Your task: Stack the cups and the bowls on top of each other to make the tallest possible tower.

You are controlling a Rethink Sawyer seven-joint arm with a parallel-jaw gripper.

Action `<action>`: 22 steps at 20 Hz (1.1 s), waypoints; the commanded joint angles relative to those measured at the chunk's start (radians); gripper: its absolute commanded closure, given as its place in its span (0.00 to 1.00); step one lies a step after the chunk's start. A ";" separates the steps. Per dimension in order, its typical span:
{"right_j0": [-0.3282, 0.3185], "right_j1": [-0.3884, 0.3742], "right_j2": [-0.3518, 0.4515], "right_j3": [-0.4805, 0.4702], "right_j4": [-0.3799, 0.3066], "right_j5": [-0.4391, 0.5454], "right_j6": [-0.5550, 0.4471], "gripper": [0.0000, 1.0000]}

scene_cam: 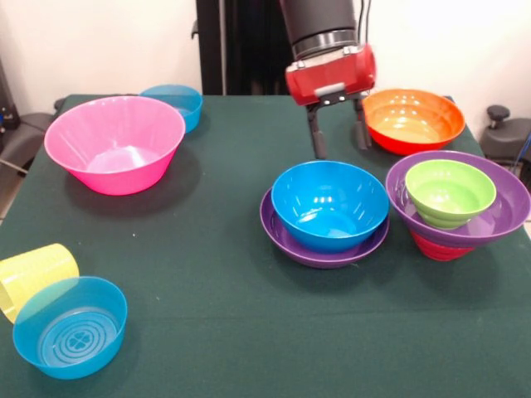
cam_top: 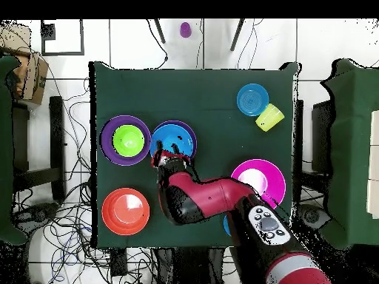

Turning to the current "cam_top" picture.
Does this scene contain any small green bowl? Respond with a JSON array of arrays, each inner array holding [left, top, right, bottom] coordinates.
[[111, 124, 146, 158]]

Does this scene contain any purple bowl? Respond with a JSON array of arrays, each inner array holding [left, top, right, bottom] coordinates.
[[152, 119, 198, 162], [98, 115, 152, 166]]

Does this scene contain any orange bowl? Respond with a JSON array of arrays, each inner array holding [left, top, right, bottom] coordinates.
[[101, 187, 151, 237]]

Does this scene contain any dark green table cloth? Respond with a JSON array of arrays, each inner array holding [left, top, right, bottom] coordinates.
[[88, 60, 303, 249]]

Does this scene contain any translucent yellow cup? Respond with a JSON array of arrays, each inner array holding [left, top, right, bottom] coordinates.
[[255, 103, 286, 133]]

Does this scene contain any large pink bowl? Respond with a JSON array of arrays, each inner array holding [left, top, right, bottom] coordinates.
[[229, 158, 287, 210]]

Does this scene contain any black tripod leg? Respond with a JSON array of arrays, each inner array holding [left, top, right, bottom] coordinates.
[[229, 18, 246, 52], [153, 18, 167, 44]]

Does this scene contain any purple cup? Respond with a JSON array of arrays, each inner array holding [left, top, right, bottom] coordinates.
[[179, 21, 192, 38]]

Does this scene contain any cardboard box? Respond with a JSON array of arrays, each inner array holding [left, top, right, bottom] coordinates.
[[0, 22, 50, 106]]

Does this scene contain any green cloth covered table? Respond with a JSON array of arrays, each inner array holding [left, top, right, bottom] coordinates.
[[0, 54, 27, 246], [319, 58, 379, 251]]

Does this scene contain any tangle of black cables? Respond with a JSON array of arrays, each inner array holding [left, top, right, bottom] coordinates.
[[11, 58, 158, 284]]

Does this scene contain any black floor cable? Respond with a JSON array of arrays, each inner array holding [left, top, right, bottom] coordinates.
[[144, 18, 170, 70]]

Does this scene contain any black metal frame stand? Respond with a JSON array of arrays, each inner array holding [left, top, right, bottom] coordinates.
[[12, 95, 67, 202]]

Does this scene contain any black square floor frame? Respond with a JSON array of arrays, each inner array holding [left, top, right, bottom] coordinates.
[[40, 18, 85, 56]]

